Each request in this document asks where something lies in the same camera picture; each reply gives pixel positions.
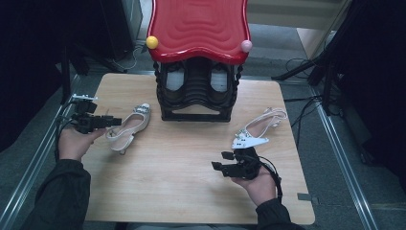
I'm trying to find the grey tape piece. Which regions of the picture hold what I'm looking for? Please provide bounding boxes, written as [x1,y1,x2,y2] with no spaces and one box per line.
[297,192,320,205]

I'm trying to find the dark curtain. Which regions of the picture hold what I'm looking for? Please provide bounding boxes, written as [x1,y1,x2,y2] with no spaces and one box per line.
[0,0,106,151]
[334,0,406,183]

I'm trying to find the person's right hand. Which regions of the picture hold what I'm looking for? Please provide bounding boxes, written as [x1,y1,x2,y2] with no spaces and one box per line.
[231,167,277,207]

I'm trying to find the red and black shoe rack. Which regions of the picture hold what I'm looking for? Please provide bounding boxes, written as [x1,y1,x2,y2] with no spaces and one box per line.
[146,0,253,123]

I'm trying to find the black tripod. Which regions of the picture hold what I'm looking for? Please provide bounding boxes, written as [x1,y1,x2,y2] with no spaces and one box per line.
[271,47,339,116]

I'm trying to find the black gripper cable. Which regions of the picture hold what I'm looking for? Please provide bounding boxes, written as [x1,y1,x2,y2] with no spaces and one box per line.
[258,155,284,204]
[55,102,80,161]

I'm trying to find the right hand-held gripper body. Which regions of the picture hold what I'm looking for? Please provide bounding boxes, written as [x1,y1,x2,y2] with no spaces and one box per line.
[223,135,270,179]

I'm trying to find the dark cabinet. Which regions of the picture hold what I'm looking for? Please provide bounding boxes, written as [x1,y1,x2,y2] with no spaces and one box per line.
[99,0,143,61]

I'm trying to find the white slingback buckle shoe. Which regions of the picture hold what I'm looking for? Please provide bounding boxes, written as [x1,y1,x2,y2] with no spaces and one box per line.
[237,107,288,141]
[104,103,151,155]

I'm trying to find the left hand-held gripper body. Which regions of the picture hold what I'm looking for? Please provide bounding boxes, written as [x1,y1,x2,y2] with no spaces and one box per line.
[70,93,107,134]

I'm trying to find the metal floor rail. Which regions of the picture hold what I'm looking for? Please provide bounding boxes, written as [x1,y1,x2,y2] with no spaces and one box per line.
[0,75,80,230]
[310,85,381,230]

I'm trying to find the light wooden board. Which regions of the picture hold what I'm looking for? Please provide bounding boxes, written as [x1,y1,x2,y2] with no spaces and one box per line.
[296,27,339,60]

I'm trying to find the black floor cables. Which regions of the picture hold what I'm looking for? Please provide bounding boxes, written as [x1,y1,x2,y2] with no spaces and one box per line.
[282,57,324,148]

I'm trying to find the person's left hand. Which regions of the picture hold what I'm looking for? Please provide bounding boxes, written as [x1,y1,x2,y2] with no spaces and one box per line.
[57,127,108,162]

